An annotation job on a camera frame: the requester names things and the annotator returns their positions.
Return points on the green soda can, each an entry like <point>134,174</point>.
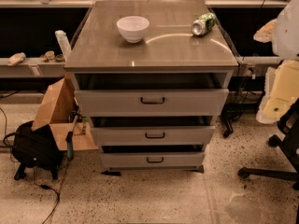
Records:
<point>203,24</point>

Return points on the black office chair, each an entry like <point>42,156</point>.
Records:
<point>289,145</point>

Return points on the grey top drawer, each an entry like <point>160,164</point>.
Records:
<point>151,103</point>

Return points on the grey bottom drawer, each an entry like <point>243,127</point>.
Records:
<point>176,160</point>

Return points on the grey drawer cabinet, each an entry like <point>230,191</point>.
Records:
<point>169,57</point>

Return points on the small round shelf object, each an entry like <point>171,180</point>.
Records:
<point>48,56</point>

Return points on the grey drawer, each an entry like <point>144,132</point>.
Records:
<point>151,103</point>
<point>176,160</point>
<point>152,136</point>

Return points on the black bag on floor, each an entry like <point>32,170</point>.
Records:
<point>36,148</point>

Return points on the white plastic bottle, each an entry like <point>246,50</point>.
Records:
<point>64,43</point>

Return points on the brown cardboard box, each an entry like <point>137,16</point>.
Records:
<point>55,110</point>

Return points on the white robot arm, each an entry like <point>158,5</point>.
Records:
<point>281,85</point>

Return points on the white ceramic bowl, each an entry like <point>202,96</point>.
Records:
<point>133,28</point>

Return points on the black handled tool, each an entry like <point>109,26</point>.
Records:
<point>69,138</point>

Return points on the beige object on shelf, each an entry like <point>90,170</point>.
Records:
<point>16,59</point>

